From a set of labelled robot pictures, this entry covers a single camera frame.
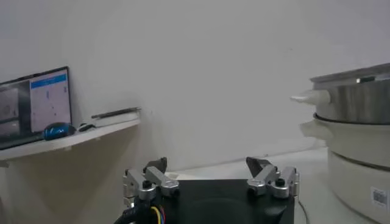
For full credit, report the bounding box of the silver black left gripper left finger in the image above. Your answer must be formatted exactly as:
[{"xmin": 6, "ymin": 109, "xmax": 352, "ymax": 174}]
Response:
[{"xmin": 122, "ymin": 156, "xmax": 180, "ymax": 201}]

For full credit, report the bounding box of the small black dongle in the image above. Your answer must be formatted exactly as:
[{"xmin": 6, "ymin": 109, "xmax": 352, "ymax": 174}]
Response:
[{"xmin": 77, "ymin": 123, "xmax": 97, "ymax": 132}]

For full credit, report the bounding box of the white electric cooker pot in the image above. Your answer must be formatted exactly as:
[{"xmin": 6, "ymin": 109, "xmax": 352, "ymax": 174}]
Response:
[{"xmin": 300, "ymin": 118, "xmax": 390, "ymax": 224}]

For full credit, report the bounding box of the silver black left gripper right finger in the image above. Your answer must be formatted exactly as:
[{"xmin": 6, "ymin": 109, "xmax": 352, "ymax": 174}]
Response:
[{"xmin": 245, "ymin": 156, "xmax": 300, "ymax": 199}]

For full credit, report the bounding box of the black flat hard drive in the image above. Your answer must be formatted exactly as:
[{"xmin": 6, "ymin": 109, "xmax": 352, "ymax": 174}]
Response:
[{"xmin": 91, "ymin": 107, "xmax": 142, "ymax": 127}]

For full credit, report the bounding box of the black laptop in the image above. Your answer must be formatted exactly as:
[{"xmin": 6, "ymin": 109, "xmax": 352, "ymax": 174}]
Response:
[{"xmin": 0, "ymin": 66, "xmax": 73, "ymax": 150}]

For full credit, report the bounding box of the white side table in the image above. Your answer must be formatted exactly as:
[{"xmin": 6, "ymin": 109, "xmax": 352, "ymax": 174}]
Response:
[{"xmin": 0, "ymin": 117, "xmax": 141, "ymax": 162}]

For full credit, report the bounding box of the steel steamer basket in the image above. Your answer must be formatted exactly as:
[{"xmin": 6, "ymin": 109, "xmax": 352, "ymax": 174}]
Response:
[{"xmin": 289, "ymin": 63, "xmax": 390, "ymax": 125}]

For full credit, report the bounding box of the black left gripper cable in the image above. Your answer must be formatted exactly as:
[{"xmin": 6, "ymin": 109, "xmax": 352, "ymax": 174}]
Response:
[{"xmin": 114, "ymin": 206, "xmax": 144, "ymax": 224}]

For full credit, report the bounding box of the blue computer mouse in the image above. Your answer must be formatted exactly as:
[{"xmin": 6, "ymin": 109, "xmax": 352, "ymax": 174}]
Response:
[{"xmin": 41, "ymin": 122, "xmax": 77, "ymax": 141}]

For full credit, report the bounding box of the yellow red blue wire bundle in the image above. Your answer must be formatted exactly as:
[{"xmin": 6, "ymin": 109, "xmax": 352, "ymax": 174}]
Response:
[{"xmin": 149, "ymin": 205, "xmax": 167, "ymax": 224}]

